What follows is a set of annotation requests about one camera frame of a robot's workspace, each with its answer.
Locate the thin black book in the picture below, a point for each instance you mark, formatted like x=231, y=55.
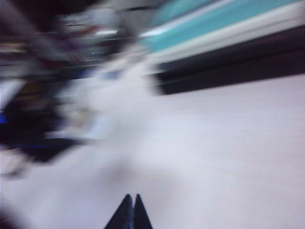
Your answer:
x=233, y=58

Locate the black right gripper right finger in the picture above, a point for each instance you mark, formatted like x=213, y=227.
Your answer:
x=141, y=214

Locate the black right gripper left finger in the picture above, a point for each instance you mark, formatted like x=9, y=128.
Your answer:
x=124, y=214

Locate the teal book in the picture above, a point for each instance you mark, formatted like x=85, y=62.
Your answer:
x=214, y=28

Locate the thick black book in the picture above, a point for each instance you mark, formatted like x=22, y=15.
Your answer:
x=233, y=74

